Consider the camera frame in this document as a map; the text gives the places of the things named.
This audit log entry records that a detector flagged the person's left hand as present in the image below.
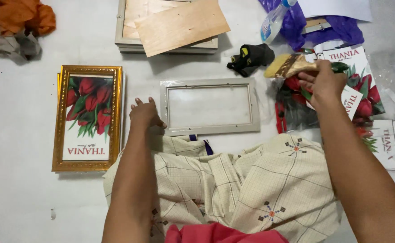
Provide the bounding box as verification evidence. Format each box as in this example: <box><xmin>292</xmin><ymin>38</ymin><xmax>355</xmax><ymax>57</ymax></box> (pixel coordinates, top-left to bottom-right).
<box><xmin>129</xmin><ymin>97</ymin><xmax>167</xmax><ymax>134</ymax></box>

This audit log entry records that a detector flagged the person's right hand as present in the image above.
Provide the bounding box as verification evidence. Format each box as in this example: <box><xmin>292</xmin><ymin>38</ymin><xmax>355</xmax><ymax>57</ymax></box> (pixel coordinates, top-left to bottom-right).
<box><xmin>297</xmin><ymin>60</ymin><xmax>340</xmax><ymax>110</ymax></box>

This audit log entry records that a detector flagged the gold ferrule paintbrush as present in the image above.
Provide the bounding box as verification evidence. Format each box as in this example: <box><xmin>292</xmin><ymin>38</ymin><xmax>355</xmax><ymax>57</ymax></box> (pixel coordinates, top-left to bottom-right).
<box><xmin>264</xmin><ymin>54</ymin><xmax>350</xmax><ymax>79</ymax></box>

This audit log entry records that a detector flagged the tulip print in dark plastic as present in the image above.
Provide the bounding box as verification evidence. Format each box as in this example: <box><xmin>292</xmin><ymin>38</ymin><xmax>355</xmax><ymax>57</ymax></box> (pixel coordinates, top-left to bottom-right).
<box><xmin>275</xmin><ymin>76</ymin><xmax>320</xmax><ymax>131</ymax></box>

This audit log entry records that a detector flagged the tulip print paper sheet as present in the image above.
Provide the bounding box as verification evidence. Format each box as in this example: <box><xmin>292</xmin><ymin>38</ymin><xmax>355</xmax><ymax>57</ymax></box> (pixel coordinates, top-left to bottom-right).
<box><xmin>354</xmin><ymin>119</ymin><xmax>395</xmax><ymax>171</ymax></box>
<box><xmin>305</xmin><ymin>84</ymin><xmax>364</xmax><ymax>121</ymax></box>
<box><xmin>314</xmin><ymin>45</ymin><xmax>386</xmax><ymax>119</ymax></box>

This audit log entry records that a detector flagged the black and yellow cloth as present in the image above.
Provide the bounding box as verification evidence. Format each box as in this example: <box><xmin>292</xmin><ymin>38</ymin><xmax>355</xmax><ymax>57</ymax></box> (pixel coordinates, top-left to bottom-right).
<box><xmin>227</xmin><ymin>43</ymin><xmax>275</xmax><ymax>78</ymax></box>

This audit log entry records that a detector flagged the purple plastic bag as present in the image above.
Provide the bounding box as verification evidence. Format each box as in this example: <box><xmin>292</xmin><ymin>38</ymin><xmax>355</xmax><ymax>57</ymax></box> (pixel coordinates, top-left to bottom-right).
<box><xmin>258</xmin><ymin>0</ymin><xmax>365</xmax><ymax>52</ymax></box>

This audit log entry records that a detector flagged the clear spray bottle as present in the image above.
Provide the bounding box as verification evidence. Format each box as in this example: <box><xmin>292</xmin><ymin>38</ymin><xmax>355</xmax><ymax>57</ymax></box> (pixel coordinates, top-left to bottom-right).
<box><xmin>260</xmin><ymin>0</ymin><xmax>298</xmax><ymax>45</ymax></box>

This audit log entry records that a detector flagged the white paper sheet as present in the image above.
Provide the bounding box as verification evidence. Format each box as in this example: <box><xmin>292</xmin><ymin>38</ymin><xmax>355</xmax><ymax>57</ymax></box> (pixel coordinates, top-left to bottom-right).
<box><xmin>297</xmin><ymin>0</ymin><xmax>373</xmax><ymax>23</ymax></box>

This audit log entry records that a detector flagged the clear plastic wrap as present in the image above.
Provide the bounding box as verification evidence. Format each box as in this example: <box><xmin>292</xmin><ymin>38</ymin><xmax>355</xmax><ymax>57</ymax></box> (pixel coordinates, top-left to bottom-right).
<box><xmin>366</xmin><ymin>50</ymin><xmax>395</xmax><ymax>113</ymax></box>

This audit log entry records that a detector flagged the cream checked sarong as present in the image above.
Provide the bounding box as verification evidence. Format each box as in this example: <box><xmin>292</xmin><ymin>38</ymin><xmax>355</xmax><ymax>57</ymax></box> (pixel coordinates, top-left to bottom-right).
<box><xmin>102</xmin><ymin>133</ymin><xmax>344</xmax><ymax>243</ymax></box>

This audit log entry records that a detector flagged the large plywood backing board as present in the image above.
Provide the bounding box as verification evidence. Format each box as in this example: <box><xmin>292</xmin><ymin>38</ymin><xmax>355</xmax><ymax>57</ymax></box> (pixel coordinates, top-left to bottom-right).
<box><xmin>134</xmin><ymin>0</ymin><xmax>231</xmax><ymax>57</ymax></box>

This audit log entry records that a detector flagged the stack of grey frames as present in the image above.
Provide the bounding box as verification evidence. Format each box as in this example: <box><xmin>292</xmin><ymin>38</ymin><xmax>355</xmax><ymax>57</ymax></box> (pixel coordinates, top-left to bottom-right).
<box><xmin>115</xmin><ymin>0</ymin><xmax>219</xmax><ymax>55</ymax></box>

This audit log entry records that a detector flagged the pink shirt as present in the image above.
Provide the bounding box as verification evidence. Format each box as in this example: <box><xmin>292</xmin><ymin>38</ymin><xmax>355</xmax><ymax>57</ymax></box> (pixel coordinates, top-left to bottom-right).
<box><xmin>164</xmin><ymin>222</ymin><xmax>290</xmax><ymax>243</ymax></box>

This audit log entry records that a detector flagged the orange cloth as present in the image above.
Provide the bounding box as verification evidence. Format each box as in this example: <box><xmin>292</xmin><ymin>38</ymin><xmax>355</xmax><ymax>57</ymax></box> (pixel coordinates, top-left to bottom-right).
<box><xmin>0</xmin><ymin>0</ymin><xmax>56</xmax><ymax>37</ymax></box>

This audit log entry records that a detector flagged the grey cloth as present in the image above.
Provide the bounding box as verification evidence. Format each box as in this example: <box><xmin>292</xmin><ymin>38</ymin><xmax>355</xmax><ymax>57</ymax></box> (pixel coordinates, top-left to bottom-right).
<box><xmin>0</xmin><ymin>13</ymin><xmax>43</xmax><ymax>63</ymax></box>

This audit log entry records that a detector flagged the red handled tool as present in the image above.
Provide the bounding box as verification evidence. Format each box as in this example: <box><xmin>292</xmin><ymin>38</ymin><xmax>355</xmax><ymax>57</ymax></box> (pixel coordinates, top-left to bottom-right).
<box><xmin>275</xmin><ymin>101</ymin><xmax>288</xmax><ymax>134</ymax></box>

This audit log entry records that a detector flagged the grey frame in purple bag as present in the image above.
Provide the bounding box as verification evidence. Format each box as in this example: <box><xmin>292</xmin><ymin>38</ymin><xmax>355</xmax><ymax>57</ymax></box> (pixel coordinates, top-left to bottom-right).
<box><xmin>302</xmin><ymin>18</ymin><xmax>333</xmax><ymax>35</ymax></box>

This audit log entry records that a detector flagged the empty grey picture frame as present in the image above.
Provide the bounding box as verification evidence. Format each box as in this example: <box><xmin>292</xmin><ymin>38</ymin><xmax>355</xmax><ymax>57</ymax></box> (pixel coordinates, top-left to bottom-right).
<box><xmin>160</xmin><ymin>77</ymin><xmax>261</xmax><ymax>136</ymax></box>

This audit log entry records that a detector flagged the plywood backing board in frame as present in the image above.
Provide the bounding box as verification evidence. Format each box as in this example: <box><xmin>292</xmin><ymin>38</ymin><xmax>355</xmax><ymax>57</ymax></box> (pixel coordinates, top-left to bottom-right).
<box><xmin>122</xmin><ymin>0</ymin><xmax>193</xmax><ymax>40</ymax></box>

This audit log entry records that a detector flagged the gold frame with tulip print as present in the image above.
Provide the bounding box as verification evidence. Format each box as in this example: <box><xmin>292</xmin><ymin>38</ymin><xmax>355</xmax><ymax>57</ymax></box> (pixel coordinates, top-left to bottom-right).
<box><xmin>52</xmin><ymin>65</ymin><xmax>123</xmax><ymax>173</ymax></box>

